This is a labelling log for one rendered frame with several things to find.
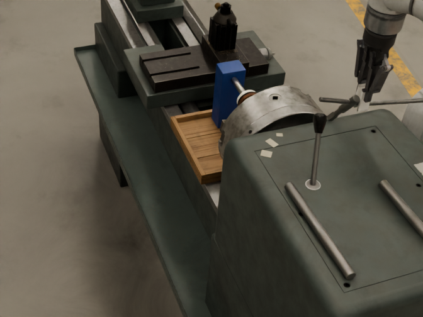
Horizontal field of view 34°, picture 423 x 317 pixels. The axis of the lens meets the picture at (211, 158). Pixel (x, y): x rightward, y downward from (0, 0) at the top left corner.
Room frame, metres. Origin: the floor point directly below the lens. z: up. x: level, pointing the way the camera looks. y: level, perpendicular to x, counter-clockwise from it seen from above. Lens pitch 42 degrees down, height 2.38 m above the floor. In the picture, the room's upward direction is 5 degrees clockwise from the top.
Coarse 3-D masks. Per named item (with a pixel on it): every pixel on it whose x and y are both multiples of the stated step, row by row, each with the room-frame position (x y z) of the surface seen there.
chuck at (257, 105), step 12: (252, 96) 1.55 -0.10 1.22; (264, 96) 1.54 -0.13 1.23; (288, 96) 1.55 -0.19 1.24; (300, 96) 1.57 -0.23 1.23; (240, 108) 1.53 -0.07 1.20; (252, 108) 1.51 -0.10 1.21; (264, 108) 1.50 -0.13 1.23; (276, 108) 1.49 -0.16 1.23; (228, 120) 1.52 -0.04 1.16; (240, 120) 1.49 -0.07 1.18; (252, 120) 1.47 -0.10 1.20; (228, 132) 1.49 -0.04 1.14; (240, 132) 1.46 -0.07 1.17
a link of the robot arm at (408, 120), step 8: (416, 96) 1.88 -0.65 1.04; (408, 104) 1.90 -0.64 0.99; (416, 104) 1.85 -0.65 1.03; (408, 112) 1.87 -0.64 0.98; (416, 112) 1.84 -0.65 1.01; (408, 120) 1.85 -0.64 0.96; (416, 120) 1.83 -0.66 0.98; (408, 128) 1.84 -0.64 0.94; (416, 128) 1.82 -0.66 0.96; (416, 136) 1.81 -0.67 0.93
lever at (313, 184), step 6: (318, 138) 1.24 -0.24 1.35; (318, 144) 1.23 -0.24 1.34; (318, 150) 1.22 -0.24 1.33; (318, 156) 1.22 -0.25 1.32; (312, 168) 1.20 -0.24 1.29; (312, 174) 1.20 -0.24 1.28; (312, 180) 1.19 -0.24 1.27; (306, 186) 1.18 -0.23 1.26; (312, 186) 1.18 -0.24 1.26; (318, 186) 1.18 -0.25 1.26
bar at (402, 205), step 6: (384, 180) 1.20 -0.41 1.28; (384, 186) 1.18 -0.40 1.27; (390, 186) 1.18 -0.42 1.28; (390, 192) 1.16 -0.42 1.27; (396, 192) 1.16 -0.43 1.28; (390, 198) 1.15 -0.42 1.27; (396, 198) 1.15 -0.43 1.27; (396, 204) 1.13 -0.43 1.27; (402, 204) 1.13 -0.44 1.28; (402, 210) 1.11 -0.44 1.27; (408, 210) 1.11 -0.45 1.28; (408, 216) 1.10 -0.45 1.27; (414, 216) 1.09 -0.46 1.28; (414, 222) 1.08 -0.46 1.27; (420, 222) 1.08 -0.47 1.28; (420, 228) 1.06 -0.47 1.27; (420, 234) 1.05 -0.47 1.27
